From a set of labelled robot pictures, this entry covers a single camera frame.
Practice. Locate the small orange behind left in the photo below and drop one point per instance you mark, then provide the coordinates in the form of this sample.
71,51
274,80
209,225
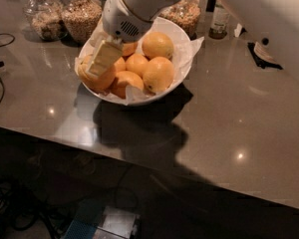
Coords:
120,64

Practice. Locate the back right orange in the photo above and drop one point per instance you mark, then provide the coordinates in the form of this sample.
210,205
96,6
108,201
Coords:
157,44

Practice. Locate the centre orange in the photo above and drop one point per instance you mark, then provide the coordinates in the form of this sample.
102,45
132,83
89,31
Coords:
137,64

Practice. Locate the back left orange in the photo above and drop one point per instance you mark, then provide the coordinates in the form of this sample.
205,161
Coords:
129,48

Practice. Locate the white card stand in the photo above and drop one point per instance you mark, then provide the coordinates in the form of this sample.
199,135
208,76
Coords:
238,30

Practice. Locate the metal box on floor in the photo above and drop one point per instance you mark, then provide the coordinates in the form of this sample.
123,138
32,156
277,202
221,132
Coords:
103,223

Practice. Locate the glass jar of grains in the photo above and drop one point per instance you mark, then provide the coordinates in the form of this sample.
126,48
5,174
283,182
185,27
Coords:
81,17
185,14

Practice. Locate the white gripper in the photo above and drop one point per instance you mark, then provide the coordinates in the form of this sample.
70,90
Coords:
120,21

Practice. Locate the front right orange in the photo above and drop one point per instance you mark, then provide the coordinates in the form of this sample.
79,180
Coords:
159,74

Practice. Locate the front middle orange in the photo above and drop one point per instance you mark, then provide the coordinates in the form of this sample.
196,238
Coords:
124,79

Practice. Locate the far left glass jar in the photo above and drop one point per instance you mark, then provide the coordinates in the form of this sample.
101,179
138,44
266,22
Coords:
45,18

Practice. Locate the dark glass bottle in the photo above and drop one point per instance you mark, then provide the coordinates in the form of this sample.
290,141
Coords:
219,22

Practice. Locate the white paper bowl liner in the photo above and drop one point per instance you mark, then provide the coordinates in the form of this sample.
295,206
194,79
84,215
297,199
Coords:
186,55

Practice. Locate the stack of white plates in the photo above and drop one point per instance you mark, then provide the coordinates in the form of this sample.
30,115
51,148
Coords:
262,53

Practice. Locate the large front left orange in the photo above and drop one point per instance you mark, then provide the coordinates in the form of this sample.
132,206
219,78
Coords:
95,83

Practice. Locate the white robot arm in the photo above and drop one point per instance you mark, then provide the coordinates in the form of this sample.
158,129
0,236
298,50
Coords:
272,23

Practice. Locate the white ceramic bowl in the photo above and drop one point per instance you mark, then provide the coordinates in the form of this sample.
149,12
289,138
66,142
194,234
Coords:
176,34

